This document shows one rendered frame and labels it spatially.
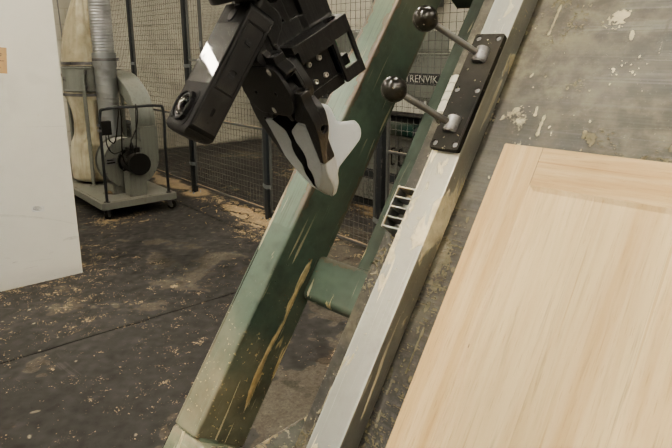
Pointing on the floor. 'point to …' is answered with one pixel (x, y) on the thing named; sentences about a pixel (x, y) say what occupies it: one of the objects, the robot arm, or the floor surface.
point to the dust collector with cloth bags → (107, 121)
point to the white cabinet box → (33, 140)
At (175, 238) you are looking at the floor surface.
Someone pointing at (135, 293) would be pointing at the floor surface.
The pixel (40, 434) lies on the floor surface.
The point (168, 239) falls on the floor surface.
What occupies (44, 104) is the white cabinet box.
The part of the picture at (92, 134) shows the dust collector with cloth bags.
